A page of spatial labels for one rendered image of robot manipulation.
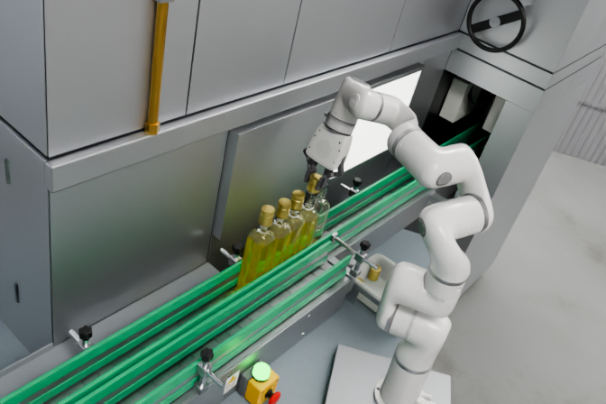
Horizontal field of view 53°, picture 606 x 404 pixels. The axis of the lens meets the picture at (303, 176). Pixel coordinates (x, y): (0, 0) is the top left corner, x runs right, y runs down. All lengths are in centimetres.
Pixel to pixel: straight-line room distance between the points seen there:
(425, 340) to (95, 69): 91
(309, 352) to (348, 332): 15
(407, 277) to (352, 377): 42
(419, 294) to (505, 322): 197
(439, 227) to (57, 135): 75
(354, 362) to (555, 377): 165
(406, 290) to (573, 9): 120
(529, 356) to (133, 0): 259
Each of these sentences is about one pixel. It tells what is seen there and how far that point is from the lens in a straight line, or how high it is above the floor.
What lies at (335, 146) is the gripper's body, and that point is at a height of 131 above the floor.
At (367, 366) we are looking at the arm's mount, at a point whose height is 79.
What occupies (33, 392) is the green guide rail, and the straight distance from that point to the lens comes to 139.
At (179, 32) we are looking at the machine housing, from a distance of 122.
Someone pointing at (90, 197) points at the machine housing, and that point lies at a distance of 129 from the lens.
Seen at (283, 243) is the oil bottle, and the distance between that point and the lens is 160.
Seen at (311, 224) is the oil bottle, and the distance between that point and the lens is 166.
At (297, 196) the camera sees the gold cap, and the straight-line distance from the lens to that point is 156.
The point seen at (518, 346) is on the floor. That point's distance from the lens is 323.
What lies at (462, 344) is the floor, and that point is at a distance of 307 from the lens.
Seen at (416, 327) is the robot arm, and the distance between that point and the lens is 144.
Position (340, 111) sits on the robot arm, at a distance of 150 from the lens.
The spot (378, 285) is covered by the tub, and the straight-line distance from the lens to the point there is 198.
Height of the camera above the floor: 207
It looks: 34 degrees down
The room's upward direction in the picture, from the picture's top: 15 degrees clockwise
